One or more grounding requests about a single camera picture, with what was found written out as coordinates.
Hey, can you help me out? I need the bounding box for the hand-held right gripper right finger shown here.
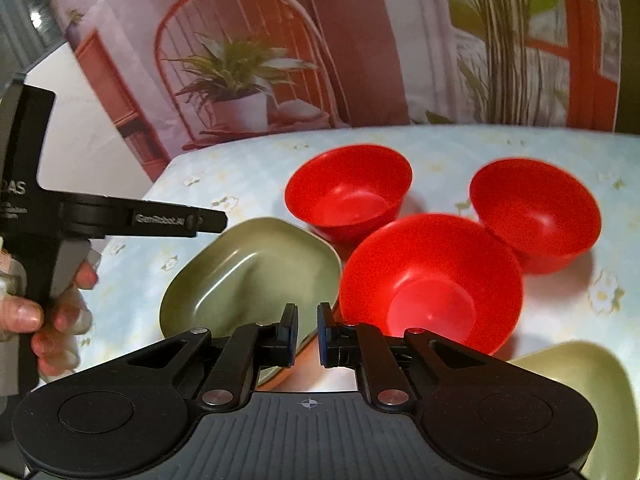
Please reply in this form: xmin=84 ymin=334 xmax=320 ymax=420
xmin=317 ymin=302 xmax=501 ymax=408

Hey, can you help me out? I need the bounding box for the printed backdrop cloth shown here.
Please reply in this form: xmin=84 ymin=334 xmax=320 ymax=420
xmin=20 ymin=0 xmax=624 ymax=182

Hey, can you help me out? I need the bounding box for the person's left hand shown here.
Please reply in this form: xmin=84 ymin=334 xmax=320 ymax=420
xmin=0 ymin=262 xmax=99 ymax=382

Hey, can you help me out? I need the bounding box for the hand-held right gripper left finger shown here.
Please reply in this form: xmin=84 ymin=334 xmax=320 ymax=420
xmin=125 ymin=303 xmax=299 ymax=409

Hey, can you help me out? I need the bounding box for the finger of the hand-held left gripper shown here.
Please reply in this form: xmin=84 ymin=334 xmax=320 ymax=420
xmin=102 ymin=197 xmax=228 ymax=239

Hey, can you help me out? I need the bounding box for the red plastic bowl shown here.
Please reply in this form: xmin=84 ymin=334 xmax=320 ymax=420
xmin=469 ymin=157 xmax=602 ymax=275
xmin=284 ymin=144 xmax=413 ymax=245
xmin=339 ymin=213 xmax=525 ymax=356

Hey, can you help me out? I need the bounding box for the floral checked tablecloth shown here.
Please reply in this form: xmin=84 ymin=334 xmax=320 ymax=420
xmin=30 ymin=125 xmax=640 ymax=480

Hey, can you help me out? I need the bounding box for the olive green plate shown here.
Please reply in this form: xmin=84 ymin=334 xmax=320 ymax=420
xmin=507 ymin=341 xmax=629 ymax=480
xmin=159 ymin=217 xmax=342 ymax=389

